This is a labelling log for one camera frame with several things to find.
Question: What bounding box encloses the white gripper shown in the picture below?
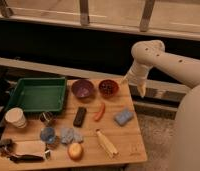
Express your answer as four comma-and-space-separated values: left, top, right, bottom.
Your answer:
126, 60, 151, 98

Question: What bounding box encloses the blue sponge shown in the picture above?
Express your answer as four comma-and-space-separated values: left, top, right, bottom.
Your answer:
114, 109, 134, 126

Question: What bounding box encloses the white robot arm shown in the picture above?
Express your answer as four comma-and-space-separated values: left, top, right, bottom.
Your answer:
125, 40, 200, 171

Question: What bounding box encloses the green plastic tray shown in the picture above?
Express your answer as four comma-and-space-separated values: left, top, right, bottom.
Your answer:
6, 78, 67, 113

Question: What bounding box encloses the red bowl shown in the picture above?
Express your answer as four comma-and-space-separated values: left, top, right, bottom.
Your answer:
98, 79, 119, 98

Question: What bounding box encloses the purple bowl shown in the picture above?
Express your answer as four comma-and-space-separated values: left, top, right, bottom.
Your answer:
71, 79, 94, 98

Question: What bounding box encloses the black rectangular block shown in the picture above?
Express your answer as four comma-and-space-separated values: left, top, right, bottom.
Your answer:
73, 107, 87, 127

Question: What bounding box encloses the crumpled blue cloth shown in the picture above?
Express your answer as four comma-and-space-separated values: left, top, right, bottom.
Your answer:
61, 128, 83, 145

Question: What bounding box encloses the yellow round fruit toy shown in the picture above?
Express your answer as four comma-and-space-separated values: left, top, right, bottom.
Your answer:
67, 143, 83, 160

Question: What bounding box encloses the blue glass cup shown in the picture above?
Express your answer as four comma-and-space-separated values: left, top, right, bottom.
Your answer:
40, 127, 56, 144

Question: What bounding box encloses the brown paper bag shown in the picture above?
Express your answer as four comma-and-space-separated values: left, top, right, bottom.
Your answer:
11, 140, 45, 157

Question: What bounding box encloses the white paper cup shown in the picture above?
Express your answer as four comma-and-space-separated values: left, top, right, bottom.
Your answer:
5, 107, 27, 128

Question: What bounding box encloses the dark tool at edge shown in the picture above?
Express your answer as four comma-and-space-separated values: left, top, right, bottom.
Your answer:
0, 139, 44, 163

